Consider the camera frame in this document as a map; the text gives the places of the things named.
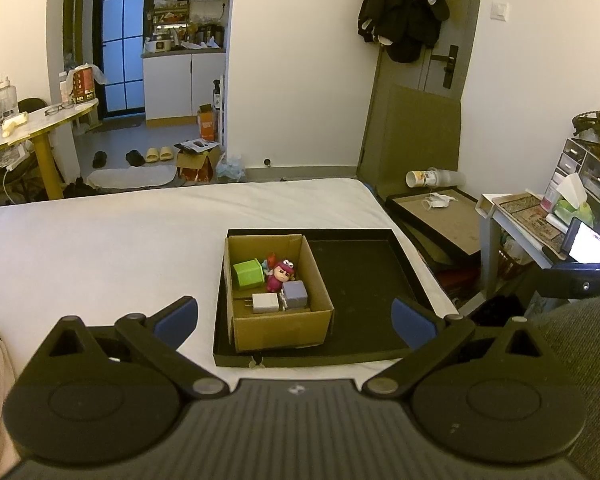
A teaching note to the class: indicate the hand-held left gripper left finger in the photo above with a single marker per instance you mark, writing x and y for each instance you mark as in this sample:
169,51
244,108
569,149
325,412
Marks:
177,317

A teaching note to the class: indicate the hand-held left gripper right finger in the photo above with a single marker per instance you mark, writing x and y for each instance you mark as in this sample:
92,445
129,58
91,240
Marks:
412,325

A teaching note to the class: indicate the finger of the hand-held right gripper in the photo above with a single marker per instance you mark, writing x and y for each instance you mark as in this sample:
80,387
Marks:
580,280

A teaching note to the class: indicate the black tray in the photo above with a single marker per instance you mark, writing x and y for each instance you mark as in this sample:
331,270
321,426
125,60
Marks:
370,300

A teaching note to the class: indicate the green cube box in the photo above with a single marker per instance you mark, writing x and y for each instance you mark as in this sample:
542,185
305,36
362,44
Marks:
247,272

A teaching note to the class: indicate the white charger plug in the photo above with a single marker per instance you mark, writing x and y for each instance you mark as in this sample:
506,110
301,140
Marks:
265,302

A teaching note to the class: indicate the brown cardboard box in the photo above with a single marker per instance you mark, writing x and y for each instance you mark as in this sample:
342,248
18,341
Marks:
280,330

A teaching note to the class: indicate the red and blue toy figure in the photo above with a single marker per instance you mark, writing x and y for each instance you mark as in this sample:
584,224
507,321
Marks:
268,263

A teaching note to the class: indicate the magenta hooded figurine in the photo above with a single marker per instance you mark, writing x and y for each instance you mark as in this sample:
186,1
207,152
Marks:
280,272

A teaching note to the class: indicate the lavender cube charger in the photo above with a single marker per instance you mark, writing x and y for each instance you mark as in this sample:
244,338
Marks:
296,294

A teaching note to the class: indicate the laptop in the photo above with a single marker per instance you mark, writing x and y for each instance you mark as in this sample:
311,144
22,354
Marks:
590,245

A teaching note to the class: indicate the green tissue box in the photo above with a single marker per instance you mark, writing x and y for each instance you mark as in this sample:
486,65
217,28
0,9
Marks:
575,205

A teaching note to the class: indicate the printed board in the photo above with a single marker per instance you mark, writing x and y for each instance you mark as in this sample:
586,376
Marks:
530,222

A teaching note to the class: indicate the grey desk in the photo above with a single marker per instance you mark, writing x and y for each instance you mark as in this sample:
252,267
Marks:
487,240

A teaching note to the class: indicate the white bed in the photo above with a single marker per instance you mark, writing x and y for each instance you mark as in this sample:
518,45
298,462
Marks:
105,245

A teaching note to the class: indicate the small drawer organizer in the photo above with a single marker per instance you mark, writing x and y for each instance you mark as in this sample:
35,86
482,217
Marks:
577,157

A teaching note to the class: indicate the crumpled white mask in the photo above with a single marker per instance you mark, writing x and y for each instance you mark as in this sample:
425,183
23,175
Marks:
437,201

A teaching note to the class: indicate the white floor mat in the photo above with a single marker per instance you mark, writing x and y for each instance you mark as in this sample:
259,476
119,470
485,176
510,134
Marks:
130,178

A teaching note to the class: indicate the floor cardboard box with papers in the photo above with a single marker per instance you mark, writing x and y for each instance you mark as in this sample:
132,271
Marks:
195,165

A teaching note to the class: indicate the dark beaded ornament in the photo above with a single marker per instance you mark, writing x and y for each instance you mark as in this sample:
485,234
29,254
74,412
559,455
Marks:
590,122

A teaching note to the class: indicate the blue plastic bag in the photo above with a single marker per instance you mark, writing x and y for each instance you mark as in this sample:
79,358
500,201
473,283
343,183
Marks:
230,167

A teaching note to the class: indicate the black shoes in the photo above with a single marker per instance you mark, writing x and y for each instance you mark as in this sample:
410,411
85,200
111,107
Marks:
80,187

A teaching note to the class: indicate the black slipper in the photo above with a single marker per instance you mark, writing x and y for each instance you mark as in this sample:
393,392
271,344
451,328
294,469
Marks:
135,158
99,160

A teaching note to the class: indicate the large flat cardboard sheet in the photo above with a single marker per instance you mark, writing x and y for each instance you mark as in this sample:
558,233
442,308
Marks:
410,135

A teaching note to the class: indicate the black spray bottle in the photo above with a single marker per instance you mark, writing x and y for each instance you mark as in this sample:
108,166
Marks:
217,95

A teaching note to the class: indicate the white kitchen cabinet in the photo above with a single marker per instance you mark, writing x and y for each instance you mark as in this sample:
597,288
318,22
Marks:
170,87

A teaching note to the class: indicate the round table with yellow leg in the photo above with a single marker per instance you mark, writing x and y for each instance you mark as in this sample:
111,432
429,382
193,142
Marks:
40,122

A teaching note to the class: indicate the eyeglasses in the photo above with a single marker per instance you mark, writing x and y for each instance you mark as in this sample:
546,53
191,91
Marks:
59,109

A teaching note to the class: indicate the brown printed box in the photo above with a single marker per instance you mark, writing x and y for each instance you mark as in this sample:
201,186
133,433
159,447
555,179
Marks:
82,85

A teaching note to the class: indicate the cream plastic object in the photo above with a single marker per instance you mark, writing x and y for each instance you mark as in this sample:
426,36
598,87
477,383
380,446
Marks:
14,122

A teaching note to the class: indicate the rice cooker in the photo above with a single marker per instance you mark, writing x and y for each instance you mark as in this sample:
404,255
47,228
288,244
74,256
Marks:
158,45

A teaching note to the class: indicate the clear water bottle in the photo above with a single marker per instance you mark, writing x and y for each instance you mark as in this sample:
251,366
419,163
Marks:
6,100

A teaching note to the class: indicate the blue glass door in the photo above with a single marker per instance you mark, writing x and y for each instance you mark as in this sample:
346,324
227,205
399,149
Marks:
122,40

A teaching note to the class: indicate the grey room door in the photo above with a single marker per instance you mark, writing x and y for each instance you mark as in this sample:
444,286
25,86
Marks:
467,10

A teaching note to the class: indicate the hanging black clothes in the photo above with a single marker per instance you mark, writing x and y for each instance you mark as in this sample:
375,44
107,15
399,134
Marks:
400,10

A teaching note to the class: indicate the black picture frame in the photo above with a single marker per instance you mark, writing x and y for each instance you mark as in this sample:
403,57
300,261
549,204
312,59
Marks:
450,227

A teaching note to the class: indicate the white light switch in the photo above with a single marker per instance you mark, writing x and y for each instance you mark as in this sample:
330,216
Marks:
499,10

